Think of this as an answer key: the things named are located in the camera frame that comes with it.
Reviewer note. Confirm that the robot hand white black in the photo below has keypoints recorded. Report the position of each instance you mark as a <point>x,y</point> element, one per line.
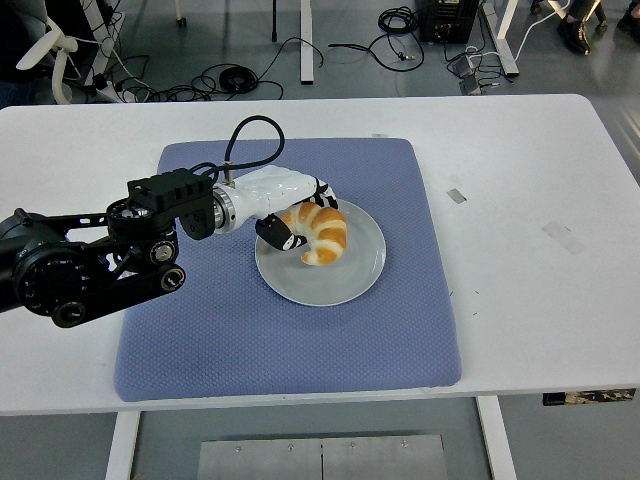
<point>270,192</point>

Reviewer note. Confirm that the croissant bread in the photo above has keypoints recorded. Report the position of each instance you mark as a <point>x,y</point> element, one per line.
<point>327,235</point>

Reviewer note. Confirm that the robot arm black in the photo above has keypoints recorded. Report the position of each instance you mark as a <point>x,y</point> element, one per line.
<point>90,260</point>

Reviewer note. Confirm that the grey round plate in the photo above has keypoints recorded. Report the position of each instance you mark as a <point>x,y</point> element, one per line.
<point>350,280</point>

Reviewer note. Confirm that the white background table leg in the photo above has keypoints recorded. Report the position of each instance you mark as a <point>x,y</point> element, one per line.
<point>306,45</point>

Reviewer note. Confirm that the blue quilted mat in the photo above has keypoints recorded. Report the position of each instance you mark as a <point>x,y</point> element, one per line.
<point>210,340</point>

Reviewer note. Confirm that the small grey tape piece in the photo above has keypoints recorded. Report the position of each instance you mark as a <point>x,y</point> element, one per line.
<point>456,196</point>

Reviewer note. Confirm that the grey foot pedal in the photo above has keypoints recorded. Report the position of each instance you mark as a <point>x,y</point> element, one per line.
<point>471,85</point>

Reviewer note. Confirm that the white chair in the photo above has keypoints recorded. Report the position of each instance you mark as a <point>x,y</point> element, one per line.
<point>59,70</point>

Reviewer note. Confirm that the black equipment box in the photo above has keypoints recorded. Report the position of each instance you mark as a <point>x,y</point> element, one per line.
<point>445,20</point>

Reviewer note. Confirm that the grey metal plate with screws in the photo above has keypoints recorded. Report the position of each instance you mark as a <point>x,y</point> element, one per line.
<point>320,460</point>

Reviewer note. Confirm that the large clear tape piece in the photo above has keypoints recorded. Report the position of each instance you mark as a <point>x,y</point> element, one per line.
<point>562,237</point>

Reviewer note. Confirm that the person's foot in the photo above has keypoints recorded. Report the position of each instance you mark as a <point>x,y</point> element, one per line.
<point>575,34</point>

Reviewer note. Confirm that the white background desk frame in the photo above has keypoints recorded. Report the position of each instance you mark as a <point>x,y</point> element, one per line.
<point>502,45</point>

